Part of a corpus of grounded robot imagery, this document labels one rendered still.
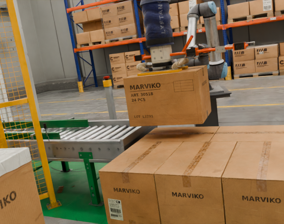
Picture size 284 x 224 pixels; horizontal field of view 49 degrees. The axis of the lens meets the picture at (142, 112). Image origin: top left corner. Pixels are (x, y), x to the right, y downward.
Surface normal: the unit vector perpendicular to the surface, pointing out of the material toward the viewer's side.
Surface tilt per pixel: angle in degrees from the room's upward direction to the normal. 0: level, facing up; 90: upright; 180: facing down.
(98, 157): 90
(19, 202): 90
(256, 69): 89
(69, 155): 90
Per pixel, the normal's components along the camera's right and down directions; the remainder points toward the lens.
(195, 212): -0.42, 0.24
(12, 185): 0.95, -0.07
